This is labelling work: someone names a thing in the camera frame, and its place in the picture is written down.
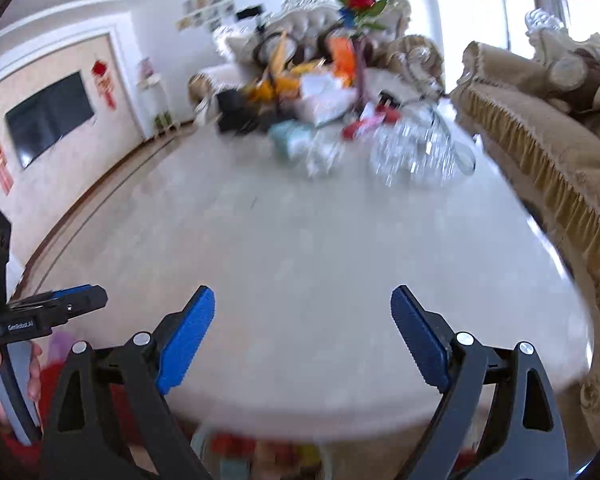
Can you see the purple glass vase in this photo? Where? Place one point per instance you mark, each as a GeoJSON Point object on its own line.
{"type": "Point", "coordinates": [361, 70]}

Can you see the cream armchair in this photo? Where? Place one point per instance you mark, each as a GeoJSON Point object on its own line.
{"type": "Point", "coordinates": [215, 77]}

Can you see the black wall television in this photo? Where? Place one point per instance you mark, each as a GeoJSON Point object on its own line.
{"type": "Point", "coordinates": [50, 117]}

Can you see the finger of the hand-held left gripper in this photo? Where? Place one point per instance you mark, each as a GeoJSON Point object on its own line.
{"type": "Point", "coordinates": [80, 306]}

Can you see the white side table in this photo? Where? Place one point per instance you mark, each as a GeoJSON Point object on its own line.
{"type": "Point", "coordinates": [155, 85]}

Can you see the brown round cushion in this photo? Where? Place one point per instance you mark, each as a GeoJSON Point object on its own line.
{"type": "Point", "coordinates": [577, 80]}

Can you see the cluster of clear glass cups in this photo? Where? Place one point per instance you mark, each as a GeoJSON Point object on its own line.
{"type": "Point", "coordinates": [420, 150]}

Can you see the wall photo frames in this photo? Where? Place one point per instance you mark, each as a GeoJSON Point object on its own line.
{"type": "Point", "coordinates": [210, 7]}

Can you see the red knot wall decoration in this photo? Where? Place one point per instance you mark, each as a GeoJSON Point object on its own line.
{"type": "Point", "coordinates": [102, 80]}

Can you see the pink vase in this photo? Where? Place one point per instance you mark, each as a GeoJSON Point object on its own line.
{"type": "Point", "coordinates": [145, 67]}

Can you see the black flat box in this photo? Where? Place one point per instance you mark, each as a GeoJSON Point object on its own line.
{"type": "Point", "coordinates": [240, 124]}

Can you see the red black plug device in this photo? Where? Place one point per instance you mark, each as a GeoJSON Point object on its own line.
{"type": "Point", "coordinates": [390, 105]}

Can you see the teal white small box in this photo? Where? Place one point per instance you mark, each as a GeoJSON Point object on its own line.
{"type": "Point", "coordinates": [290, 137]}

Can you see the orange packet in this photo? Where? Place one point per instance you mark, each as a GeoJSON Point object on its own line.
{"type": "Point", "coordinates": [341, 55]}

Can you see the white soft tissue pack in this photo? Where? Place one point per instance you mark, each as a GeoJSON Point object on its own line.
{"type": "Point", "coordinates": [325, 105]}

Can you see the beige fringed sofa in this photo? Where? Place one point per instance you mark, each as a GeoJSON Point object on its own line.
{"type": "Point", "coordinates": [540, 150]}

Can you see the red pink snack wrapper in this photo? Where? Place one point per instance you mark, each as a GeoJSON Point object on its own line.
{"type": "Point", "coordinates": [362, 127]}

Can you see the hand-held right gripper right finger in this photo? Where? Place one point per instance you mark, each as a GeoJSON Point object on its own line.
{"type": "Point", "coordinates": [422, 345]}

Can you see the black speaker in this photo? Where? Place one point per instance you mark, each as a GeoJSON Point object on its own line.
{"type": "Point", "coordinates": [232, 102]}

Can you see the ornate silver chair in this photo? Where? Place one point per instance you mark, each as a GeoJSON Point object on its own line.
{"type": "Point", "coordinates": [545, 32]}

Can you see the red artificial flowers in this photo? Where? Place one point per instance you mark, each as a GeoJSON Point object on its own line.
{"type": "Point", "coordinates": [367, 0]}

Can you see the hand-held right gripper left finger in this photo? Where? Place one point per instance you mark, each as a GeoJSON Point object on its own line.
{"type": "Point", "coordinates": [185, 340]}

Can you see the yellow bag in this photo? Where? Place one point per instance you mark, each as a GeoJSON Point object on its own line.
{"type": "Point", "coordinates": [277, 60]}

